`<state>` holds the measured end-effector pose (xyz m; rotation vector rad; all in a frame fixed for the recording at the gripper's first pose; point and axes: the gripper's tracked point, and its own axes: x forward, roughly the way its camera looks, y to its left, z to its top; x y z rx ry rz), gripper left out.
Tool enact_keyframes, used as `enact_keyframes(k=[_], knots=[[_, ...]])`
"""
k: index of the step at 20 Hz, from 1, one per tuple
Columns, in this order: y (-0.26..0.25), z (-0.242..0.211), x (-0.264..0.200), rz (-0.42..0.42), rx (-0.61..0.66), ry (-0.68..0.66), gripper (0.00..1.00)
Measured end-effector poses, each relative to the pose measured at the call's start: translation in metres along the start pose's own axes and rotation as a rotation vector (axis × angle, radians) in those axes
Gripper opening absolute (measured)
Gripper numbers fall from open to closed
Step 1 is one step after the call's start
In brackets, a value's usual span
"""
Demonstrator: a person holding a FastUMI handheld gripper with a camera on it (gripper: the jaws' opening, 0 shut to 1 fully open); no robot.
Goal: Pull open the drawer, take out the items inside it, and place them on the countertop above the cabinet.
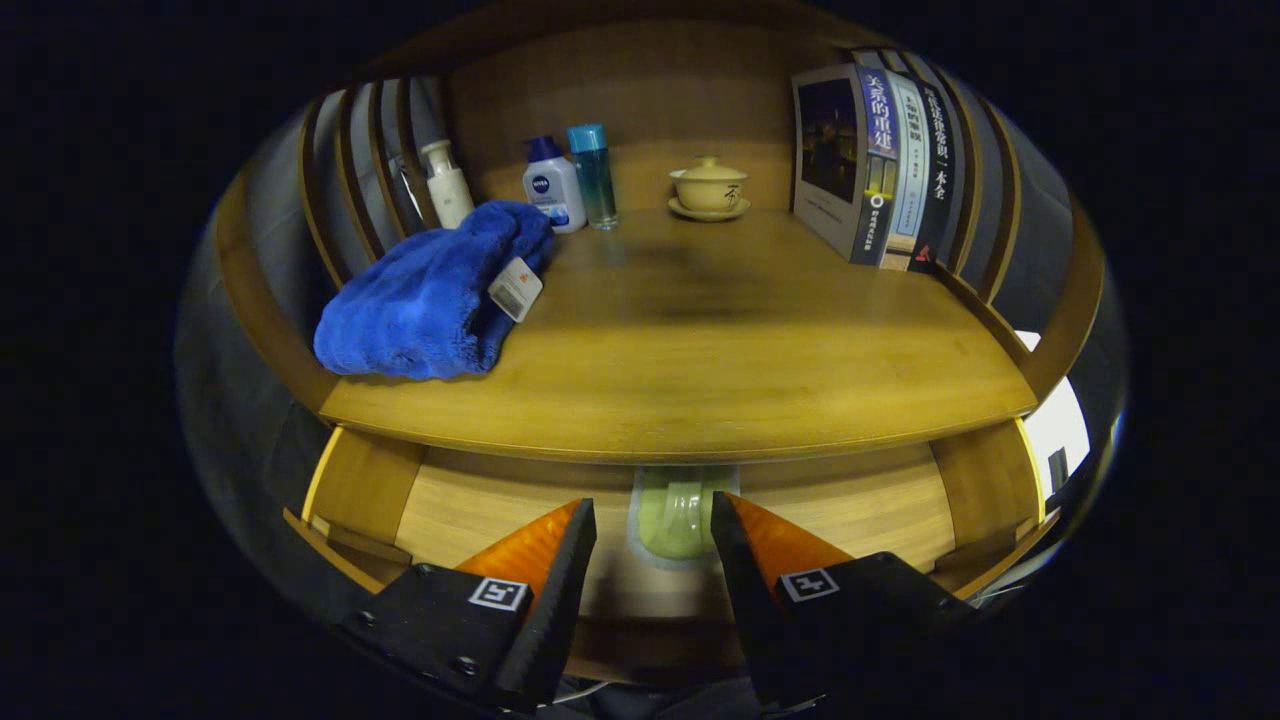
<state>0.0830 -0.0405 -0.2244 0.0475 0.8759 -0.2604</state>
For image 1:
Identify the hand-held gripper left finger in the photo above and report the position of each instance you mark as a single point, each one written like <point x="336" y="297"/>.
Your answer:
<point x="560" y="620"/>

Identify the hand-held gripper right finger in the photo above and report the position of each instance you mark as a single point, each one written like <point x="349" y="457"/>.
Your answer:
<point x="745" y="600"/>

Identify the pale green object white base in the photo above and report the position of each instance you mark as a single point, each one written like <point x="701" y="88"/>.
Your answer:
<point x="680" y="520"/>

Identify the wooden drawer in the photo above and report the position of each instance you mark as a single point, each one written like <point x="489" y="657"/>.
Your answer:
<point x="480" y="510"/>

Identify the wooden countertop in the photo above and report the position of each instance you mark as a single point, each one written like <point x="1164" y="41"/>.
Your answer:
<point x="700" y="370"/>

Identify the wooden cabinet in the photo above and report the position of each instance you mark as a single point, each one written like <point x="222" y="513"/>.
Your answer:
<point x="660" y="90"/>

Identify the blue towel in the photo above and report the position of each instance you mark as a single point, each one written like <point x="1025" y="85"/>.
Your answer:
<point x="420" y="300"/>

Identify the beige lidded tea cup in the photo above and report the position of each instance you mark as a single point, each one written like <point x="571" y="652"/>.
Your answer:
<point x="710" y="190"/>

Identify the white bottle with blue cap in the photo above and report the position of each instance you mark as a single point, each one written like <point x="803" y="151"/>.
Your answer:
<point x="553" y="190"/>

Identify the teal bottle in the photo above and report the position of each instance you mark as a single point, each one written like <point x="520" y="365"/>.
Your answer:
<point x="597" y="185"/>

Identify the white pump bottle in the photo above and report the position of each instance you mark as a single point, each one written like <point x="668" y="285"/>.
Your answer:
<point x="450" y="195"/>

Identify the book with white spine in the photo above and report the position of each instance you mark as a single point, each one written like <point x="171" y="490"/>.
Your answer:
<point x="908" y="180"/>

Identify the book with black spine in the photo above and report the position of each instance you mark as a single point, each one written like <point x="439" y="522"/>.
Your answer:
<point x="940" y="190"/>

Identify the book with blue spine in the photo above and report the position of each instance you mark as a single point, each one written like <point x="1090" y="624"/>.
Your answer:
<point x="830" y="150"/>

